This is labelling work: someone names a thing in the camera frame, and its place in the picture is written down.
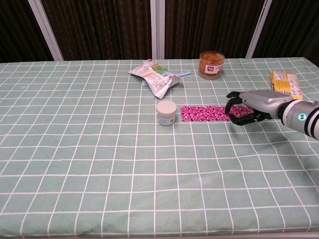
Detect small white round jar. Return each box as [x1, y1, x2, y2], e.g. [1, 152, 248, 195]
[156, 100, 178, 126]

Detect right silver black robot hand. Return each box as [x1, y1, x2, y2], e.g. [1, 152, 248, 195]
[225, 90, 294, 126]

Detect white partition frame post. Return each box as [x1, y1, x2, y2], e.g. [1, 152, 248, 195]
[245, 0, 273, 59]
[150, 0, 166, 60]
[27, 0, 64, 61]

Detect yellow biscuit package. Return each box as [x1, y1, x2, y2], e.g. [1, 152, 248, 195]
[270, 70, 305, 101]

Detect dark brown curtain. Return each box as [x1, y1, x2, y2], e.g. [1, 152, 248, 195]
[41, 0, 153, 61]
[252, 0, 319, 68]
[0, 0, 54, 63]
[163, 0, 266, 60]

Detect light blue plastic handle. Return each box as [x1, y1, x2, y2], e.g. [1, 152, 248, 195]
[141, 71, 192, 87]

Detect crumpled white snack bag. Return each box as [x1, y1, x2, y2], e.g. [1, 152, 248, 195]
[128, 59, 181, 99]

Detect clear jar orange contents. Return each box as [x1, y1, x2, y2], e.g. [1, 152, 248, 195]
[197, 50, 226, 81]

